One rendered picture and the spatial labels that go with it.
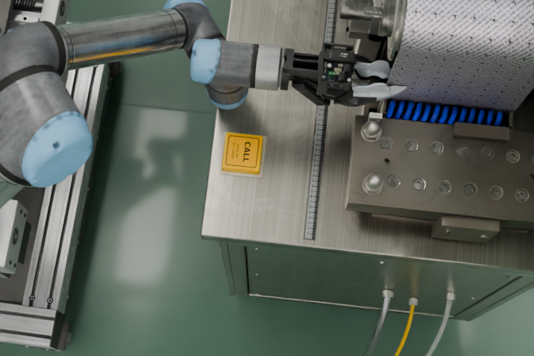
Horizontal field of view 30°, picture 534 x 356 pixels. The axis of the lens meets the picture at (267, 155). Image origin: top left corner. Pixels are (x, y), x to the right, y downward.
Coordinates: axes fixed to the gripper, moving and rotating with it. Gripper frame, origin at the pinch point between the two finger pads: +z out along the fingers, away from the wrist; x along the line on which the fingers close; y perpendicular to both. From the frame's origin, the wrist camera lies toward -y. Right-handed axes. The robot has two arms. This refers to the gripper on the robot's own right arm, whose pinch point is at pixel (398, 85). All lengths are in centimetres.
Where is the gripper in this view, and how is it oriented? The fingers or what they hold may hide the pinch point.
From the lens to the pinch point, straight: 172.3
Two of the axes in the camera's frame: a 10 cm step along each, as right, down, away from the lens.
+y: 0.1, -2.7, -9.6
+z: 9.9, 1.1, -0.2
